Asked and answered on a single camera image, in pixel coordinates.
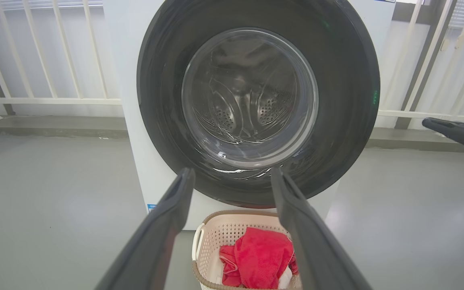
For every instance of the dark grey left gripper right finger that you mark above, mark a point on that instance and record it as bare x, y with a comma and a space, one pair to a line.
316, 249

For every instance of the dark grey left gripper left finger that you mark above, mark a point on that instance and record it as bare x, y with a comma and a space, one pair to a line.
155, 249

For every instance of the red garment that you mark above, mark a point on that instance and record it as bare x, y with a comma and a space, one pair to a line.
260, 257

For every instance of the glass washing machine door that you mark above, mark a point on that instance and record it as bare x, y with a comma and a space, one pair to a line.
336, 100

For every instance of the cream perforated basket brown rim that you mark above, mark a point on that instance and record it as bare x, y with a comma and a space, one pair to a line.
216, 241

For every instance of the white front-load washing machine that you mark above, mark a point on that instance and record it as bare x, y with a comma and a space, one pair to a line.
135, 141

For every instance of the blue white energy label sticker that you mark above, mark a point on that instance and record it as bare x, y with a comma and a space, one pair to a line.
151, 208

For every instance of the white metal railing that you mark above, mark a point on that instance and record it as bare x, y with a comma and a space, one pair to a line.
54, 100

